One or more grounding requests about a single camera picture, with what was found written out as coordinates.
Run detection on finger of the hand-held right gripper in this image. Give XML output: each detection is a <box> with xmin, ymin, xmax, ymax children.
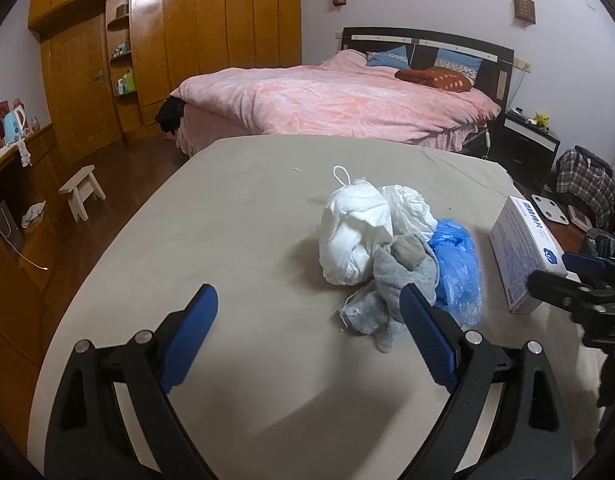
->
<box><xmin>530</xmin><ymin>270</ymin><xmax>595</xmax><ymax>312</ymax></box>
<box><xmin>562</xmin><ymin>252</ymin><xmax>608</xmax><ymax>282</ymax></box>

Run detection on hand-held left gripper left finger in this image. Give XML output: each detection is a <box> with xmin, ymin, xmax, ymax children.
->
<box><xmin>44</xmin><ymin>283</ymin><xmax>219</xmax><ymax>480</ymax></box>

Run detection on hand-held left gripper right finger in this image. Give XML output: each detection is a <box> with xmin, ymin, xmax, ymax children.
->
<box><xmin>400</xmin><ymin>282</ymin><xmax>573</xmax><ymax>480</ymax></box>

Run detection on white cardboard box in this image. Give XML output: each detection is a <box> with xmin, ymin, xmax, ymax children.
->
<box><xmin>490</xmin><ymin>195</ymin><xmax>569</xmax><ymax>314</ymax></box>

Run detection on blue plastic bag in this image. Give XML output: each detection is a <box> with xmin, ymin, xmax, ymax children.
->
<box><xmin>427</xmin><ymin>217</ymin><xmax>484</xmax><ymax>326</ymax></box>

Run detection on dark grey sock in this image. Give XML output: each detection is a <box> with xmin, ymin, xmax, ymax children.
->
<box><xmin>391</xmin><ymin>237</ymin><xmax>427</xmax><ymax>268</ymax></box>

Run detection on white plastic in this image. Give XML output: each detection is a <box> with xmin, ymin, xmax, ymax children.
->
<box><xmin>377</xmin><ymin>185</ymin><xmax>438</xmax><ymax>241</ymax></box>

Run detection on red and white scale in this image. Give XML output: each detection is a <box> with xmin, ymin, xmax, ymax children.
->
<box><xmin>567</xmin><ymin>205</ymin><xmax>593</xmax><ymax>231</ymax></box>

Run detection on white bathroom scale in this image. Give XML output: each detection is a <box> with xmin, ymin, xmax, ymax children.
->
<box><xmin>532</xmin><ymin>195</ymin><xmax>572</xmax><ymax>226</ymax></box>

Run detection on plaid cloth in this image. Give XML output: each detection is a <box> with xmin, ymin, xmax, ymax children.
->
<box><xmin>556</xmin><ymin>150</ymin><xmax>615</xmax><ymax>228</ymax></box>

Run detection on dark jacket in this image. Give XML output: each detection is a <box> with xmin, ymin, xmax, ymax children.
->
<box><xmin>575</xmin><ymin>145</ymin><xmax>613</xmax><ymax>171</ymax></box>

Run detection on dark nightstand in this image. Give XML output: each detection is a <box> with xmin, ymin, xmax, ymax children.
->
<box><xmin>502</xmin><ymin>110</ymin><xmax>561</xmax><ymax>193</ymax></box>

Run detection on wooden desk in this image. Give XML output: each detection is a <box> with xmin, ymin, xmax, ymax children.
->
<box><xmin>0</xmin><ymin>122</ymin><xmax>108</xmax><ymax>366</ymax></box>

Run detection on small wooden stool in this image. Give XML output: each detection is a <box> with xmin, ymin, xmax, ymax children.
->
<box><xmin>58</xmin><ymin>165</ymin><xmax>107</xmax><ymax>222</ymax></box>

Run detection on white crumpled cloth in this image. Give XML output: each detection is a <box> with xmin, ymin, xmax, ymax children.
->
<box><xmin>21</xmin><ymin>201</ymin><xmax>47</xmax><ymax>228</ymax></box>

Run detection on black cloth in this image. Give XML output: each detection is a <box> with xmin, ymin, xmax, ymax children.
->
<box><xmin>154</xmin><ymin>96</ymin><xmax>188</xmax><ymax>136</ymax></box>

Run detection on brown dotted pillow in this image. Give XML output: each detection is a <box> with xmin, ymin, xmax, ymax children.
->
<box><xmin>395</xmin><ymin>66</ymin><xmax>474</xmax><ymax>93</ymax></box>

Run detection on blue pillow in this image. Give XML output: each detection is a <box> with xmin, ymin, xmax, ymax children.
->
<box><xmin>366</xmin><ymin>46</ymin><xmax>408</xmax><ymax>68</ymax></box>
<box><xmin>434</xmin><ymin>49</ymin><xmax>483</xmax><ymax>78</ymax></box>

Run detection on bed with pink cover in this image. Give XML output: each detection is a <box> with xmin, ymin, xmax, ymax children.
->
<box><xmin>170</xmin><ymin>50</ymin><xmax>502</xmax><ymax>156</ymax></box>

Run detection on dark wooden bed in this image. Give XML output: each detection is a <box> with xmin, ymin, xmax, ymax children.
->
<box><xmin>337</xmin><ymin>27</ymin><xmax>517</xmax><ymax>161</ymax></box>

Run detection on light blue kettle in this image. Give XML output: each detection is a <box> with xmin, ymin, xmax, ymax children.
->
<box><xmin>2</xmin><ymin>107</ymin><xmax>28</xmax><ymax>143</ymax></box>

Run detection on wooden wardrobe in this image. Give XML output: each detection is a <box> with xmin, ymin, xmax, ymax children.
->
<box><xmin>27</xmin><ymin>0</ymin><xmax>303</xmax><ymax>146</ymax></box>

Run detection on thin white cable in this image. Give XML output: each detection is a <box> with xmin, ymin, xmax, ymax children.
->
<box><xmin>0</xmin><ymin>180</ymin><xmax>49</xmax><ymax>271</ymax></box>

